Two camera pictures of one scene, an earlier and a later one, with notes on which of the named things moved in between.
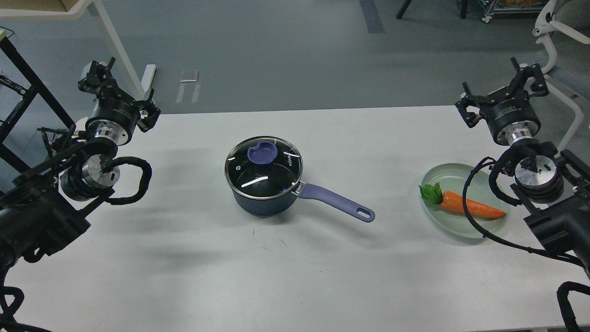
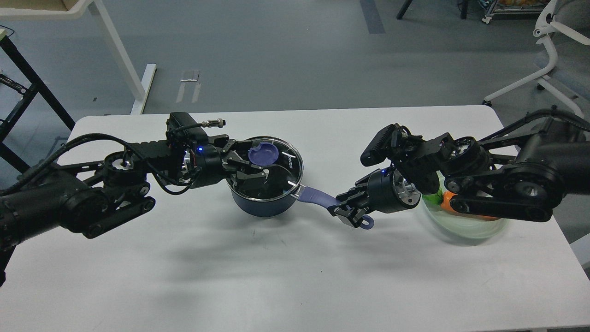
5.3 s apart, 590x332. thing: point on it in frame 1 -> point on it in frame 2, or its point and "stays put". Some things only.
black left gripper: (112, 119) -> (210, 168)
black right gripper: (510, 120) -> (386, 191)
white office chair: (572, 18) stays put
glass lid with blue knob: (263, 167) stays put
